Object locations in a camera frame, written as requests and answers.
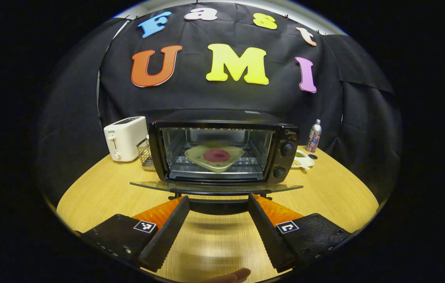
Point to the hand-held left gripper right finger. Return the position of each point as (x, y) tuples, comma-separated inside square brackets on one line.
[(269, 236)]

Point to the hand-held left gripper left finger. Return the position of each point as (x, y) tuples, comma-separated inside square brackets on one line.
[(167, 236)]

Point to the white square plate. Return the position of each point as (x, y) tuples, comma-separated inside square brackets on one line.
[(195, 155)]

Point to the pink ham slice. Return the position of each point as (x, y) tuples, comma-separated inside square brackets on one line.
[(217, 155)]

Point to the black electric oven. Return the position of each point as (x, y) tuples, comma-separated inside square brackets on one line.
[(214, 116)]

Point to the white divided grain dish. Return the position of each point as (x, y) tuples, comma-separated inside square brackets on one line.
[(304, 162)]

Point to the white toaster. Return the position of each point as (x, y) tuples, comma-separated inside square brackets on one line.
[(126, 135)]

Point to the silver printed bottle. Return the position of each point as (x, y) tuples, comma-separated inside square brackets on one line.
[(314, 135)]

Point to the black backdrop cloth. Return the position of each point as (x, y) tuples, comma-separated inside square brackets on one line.
[(206, 100)]

